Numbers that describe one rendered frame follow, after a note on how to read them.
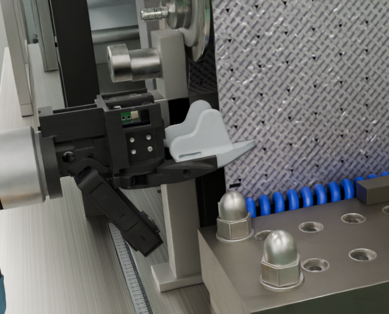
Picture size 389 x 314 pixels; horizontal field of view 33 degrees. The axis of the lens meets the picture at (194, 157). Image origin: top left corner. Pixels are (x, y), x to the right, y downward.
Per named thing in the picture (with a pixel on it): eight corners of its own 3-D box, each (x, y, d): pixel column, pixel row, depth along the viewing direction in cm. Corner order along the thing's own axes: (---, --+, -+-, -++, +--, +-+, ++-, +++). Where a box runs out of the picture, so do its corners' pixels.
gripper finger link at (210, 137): (261, 104, 63) (168, 119, 61) (264, 162, 65) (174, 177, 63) (251, 98, 66) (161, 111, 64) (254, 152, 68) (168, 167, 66)
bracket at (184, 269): (148, 274, 83) (117, 35, 72) (197, 264, 84) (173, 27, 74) (156, 294, 78) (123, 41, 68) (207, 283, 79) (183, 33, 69)
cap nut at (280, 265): (253, 274, 55) (250, 226, 53) (293, 265, 56) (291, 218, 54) (268, 295, 52) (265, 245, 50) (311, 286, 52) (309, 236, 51)
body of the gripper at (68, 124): (168, 103, 60) (35, 123, 57) (177, 189, 63) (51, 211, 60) (152, 86, 67) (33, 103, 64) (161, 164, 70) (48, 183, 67)
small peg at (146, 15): (141, 11, 66) (143, 24, 67) (168, 8, 67) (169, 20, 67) (139, 7, 67) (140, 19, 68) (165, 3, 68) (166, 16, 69)
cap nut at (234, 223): (211, 230, 63) (207, 188, 62) (247, 223, 64) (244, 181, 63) (222, 247, 60) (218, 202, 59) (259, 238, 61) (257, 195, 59)
